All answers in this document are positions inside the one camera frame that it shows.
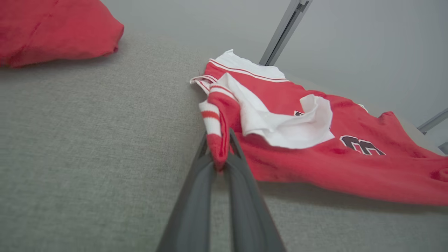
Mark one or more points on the red white basketball jersey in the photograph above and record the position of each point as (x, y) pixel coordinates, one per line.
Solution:
(315, 168)

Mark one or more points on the grey partition post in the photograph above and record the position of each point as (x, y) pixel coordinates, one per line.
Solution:
(283, 31)

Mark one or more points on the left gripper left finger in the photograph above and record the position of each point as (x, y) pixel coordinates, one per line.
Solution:
(192, 210)

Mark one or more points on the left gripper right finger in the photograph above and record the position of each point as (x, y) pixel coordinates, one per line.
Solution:
(248, 217)

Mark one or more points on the red shorts with white trim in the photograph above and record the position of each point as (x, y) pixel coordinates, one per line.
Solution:
(52, 31)

